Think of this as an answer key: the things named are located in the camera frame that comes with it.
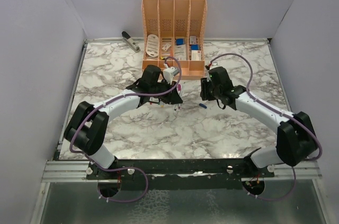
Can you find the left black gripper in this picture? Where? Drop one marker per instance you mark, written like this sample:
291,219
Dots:
172,97

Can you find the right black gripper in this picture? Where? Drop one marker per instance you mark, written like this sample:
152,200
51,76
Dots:
205,83

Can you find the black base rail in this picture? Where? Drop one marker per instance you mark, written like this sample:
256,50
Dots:
178,174

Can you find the blue eraser box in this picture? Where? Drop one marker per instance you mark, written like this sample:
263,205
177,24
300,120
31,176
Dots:
179,41

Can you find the white label box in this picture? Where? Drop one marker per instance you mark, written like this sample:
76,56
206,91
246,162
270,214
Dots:
196,55

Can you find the orange desk organizer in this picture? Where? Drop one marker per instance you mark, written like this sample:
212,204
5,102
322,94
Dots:
172,19

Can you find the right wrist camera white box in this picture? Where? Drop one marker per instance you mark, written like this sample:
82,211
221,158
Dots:
213,64

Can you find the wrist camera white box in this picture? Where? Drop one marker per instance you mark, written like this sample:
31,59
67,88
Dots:
169,73
213,64

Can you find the black grey stapler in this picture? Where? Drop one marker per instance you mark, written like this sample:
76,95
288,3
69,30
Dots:
130,41

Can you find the dark red tip pen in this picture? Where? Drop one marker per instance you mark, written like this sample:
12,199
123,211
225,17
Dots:
179,90

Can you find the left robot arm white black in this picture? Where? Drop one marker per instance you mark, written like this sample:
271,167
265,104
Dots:
87,127

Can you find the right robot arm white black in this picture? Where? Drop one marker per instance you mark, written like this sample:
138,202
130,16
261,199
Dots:
294,132

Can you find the white paper packet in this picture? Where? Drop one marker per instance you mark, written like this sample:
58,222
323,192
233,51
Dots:
180,52

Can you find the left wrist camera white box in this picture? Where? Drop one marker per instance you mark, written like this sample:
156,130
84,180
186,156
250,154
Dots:
169,73

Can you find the oval barcode card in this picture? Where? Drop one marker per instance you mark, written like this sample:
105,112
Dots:
152,45

